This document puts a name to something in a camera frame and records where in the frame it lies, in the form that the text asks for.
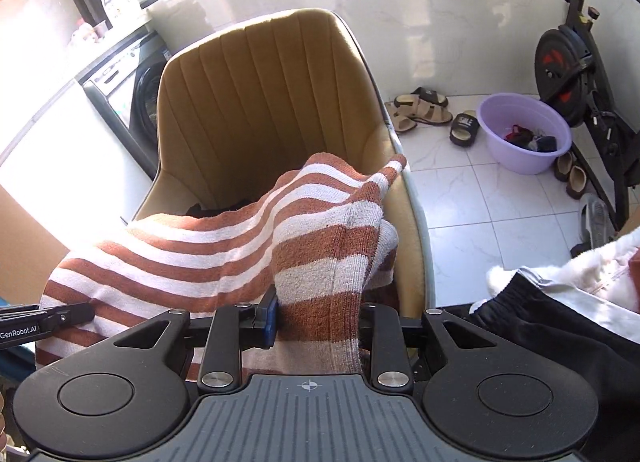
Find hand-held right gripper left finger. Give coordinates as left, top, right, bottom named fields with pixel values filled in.
left=112, top=287, right=279, bottom=391

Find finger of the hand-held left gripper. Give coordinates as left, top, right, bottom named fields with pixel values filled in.
left=41, top=302, right=96, bottom=335

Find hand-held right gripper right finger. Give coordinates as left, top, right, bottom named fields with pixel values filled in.
left=360, top=303, right=501, bottom=389

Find brown white striped sweater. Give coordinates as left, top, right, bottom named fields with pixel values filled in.
left=35, top=152, right=408, bottom=378

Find small dark clothes pile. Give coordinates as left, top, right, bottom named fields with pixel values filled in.
left=504, top=125, right=559, bottom=154

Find brown cardboard box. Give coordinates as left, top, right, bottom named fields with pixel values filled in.
left=0, top=186, right=69, bottom=295

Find white cabinet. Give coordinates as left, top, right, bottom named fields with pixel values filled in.
left=0, top=24, right=157, bottom=263

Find black pants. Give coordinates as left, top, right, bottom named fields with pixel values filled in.
left=442, top=272, right=640, bottom=462

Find tan slipper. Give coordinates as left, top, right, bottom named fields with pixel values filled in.
left=383, top=102, right=419, bottom=134

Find tan upholstered chair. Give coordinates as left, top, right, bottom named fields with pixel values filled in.
left=120, top=6, right=437, bottom=321

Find silver grey garment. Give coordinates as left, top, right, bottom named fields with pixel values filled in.
left=519, top=266, right=640, bottom=329

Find purple plastic basin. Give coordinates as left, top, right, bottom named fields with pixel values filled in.
left=476, top=94, right=574, bottom=176

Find black slide slipper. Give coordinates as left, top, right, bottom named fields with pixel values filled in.
left=448, top=110, right=482, bottom=148

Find white fluffy garment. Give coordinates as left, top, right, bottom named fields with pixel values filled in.
left=486, top=227, right=640, bottom=313

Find black front-load washing machine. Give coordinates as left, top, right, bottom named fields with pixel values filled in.
left=82, top=30, right=169, bottom=183

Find grey slipper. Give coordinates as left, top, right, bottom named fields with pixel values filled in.
left=578, top=193, right=617, bottom=255

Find beige shoe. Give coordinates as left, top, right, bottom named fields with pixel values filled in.
left=552, top=152, right=577, bottom=183
left=566, top=165, right=592, bottom=201

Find black exercise bike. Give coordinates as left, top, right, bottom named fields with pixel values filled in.
left=533, top=0, right=640, bottom=233

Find white detergent bag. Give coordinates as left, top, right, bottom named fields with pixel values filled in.
left=98, top=0, right=140, bottom=25

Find brown strap sandal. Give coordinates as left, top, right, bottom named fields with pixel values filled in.
left=400, top=102, right=454, bottom=127
left=394, top=86, right=450, bottom=110

